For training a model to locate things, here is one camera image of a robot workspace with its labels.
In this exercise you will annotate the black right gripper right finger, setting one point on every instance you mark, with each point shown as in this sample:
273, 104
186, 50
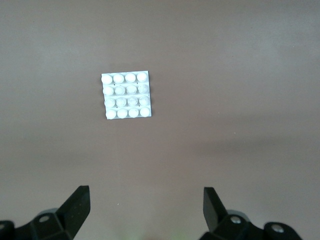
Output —
215, 212

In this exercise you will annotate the white studded base plate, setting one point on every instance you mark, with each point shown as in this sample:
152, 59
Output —
126, 96

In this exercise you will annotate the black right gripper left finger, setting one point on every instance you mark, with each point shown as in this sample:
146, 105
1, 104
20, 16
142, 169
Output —
72, 212

